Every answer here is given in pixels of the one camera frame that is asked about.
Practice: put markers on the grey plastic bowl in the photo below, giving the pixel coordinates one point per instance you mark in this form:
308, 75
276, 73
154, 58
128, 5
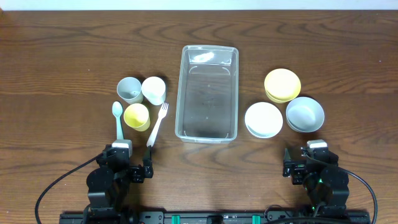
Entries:
305, 115

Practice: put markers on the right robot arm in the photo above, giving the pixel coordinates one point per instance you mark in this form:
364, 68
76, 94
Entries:
319, 174

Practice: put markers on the yellow plastic bowl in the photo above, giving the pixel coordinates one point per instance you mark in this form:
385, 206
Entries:
282, 85

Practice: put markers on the clear plastic container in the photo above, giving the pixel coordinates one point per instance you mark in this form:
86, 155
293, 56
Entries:
207, 98

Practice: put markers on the black mounting rail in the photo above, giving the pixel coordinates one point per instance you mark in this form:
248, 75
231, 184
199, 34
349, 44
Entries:
186, 218

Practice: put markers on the white plastic cup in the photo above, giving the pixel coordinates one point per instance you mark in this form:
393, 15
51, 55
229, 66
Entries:
154, 89

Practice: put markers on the grey plastic cup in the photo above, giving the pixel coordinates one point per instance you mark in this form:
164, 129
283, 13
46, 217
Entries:
130, 90

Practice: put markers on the white plastic fork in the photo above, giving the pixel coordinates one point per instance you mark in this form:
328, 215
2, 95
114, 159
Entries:
161, 115

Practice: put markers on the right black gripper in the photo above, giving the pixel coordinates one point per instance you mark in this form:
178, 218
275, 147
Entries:
299, 167

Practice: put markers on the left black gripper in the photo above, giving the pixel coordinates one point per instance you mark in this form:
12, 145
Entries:
136, 173

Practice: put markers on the yellow plastic cup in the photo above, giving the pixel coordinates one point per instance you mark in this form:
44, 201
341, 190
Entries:
137, 117

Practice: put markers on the mint green plastic spoon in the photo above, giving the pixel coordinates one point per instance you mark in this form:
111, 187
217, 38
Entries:
117, 111

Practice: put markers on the white plastic bowl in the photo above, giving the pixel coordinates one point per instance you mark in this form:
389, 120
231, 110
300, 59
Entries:
263, 120

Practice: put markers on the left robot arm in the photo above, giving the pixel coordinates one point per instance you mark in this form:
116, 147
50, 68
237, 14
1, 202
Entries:
109, 183

